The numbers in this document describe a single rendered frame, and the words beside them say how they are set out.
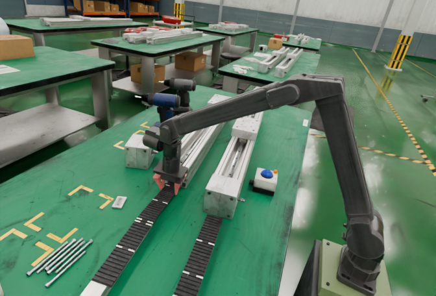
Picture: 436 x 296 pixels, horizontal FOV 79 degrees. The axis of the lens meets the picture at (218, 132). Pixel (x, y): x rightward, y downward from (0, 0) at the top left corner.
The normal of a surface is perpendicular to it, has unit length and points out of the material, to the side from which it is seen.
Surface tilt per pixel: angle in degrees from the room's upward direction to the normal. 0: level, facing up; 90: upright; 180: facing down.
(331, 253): 0
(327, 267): 0
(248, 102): 87
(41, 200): 0
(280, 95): 90
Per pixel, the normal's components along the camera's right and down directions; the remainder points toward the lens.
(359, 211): -0.48, 0.10
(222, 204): -0.26, 0.41
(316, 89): -0.46, 0.35
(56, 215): 0.11, -0.89
